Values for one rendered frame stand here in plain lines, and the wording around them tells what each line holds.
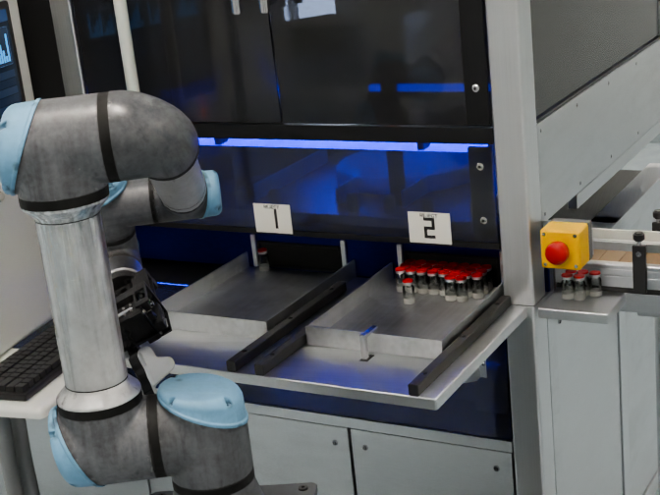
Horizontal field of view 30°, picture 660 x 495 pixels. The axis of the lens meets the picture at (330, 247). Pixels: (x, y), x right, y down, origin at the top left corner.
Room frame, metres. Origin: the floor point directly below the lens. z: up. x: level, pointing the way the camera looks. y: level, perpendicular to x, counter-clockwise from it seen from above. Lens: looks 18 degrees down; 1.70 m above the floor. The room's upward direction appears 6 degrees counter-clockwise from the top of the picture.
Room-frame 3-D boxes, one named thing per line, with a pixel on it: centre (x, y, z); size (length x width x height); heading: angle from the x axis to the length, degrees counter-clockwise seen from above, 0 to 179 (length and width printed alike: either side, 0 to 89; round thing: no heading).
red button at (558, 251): (2.02, -0.39, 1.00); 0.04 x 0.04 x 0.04; 59
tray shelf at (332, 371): (2.11, 0.04, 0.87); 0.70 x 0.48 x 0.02; 59
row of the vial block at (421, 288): (2.18, -0.20, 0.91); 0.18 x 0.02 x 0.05; 59
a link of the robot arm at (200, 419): (1.56, 0.21, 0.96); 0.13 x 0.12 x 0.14; 93
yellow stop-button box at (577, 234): (2.06, -0.42, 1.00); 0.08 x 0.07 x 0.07; 149
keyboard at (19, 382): (2.27, 0.57, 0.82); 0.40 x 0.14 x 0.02; 158
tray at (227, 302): (2.26, 0.15, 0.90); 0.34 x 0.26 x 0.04; 149
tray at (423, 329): (2.09, -0.14, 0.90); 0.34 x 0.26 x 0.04; 149
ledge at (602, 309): (2.09, -0.45, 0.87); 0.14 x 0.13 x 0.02; 149
